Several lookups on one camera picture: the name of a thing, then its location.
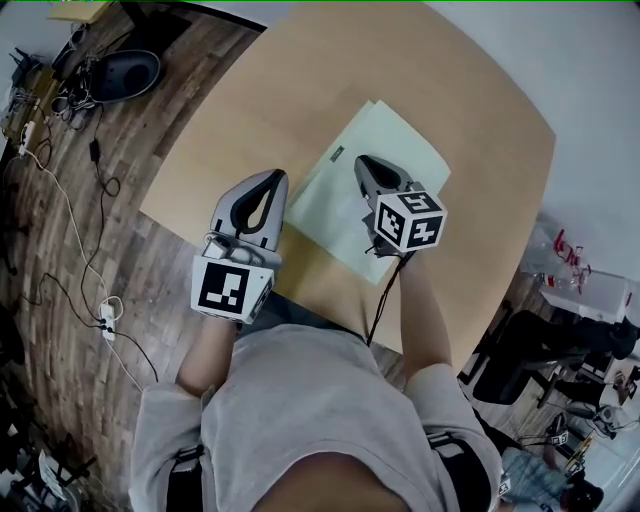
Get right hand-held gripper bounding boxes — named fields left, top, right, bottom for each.
left=354, top=155, right=448, bottom=259

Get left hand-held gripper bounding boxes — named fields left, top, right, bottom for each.
left=190, top=169, right=291, bottom=325

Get pale green folder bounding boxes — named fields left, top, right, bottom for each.
left=287, top=99, right=453, bottom=287

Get person's left forearm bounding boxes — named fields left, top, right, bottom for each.
left=176, top=317, right=243, bottom=397

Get person's right forearm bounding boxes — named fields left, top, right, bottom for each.
left=396, top=253, right=454, bottom=377

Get black round chair base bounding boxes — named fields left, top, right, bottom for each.
left=91, top=49, right=162, bottom=105

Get person's grey shirt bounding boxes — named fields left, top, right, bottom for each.
left=128, top=323, right=504, bottom=512

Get black office chair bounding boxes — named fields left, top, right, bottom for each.
left=471, top=308, right=637, bottom=407

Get white box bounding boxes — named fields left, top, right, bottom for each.
left=538, top=268, right=632, bottom=324

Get cardboard sheet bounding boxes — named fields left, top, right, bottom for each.
left=46, top=1, right=122, bottom=25

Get black router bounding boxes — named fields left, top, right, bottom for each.
left=8, top=47, right=45, bottom=84

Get black stand with white paper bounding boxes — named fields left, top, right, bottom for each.
left=0, top=435, right=99, bottom=512

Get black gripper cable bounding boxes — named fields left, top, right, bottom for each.
left=363, top=242, right=407, bottom=348

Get black power adapter with cable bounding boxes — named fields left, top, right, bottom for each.
left=88, top=107, right=122, bottom=199

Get white power cable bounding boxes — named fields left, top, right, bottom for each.
left=19, top=149, right=146, bottom=392

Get red wire items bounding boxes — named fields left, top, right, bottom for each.
left=553, top=228, right=594, bottom=291

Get tangle of cables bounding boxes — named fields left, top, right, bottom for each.
left=48, top=52, right=104, bottom=130

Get black floor cable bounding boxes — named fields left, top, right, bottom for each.
left=19, top=272, right=160, bottom=384

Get black harness strap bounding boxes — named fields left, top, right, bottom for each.
left=167, top=444, right=207, bottom=512
left=427, top=432, right=489, bottom=512

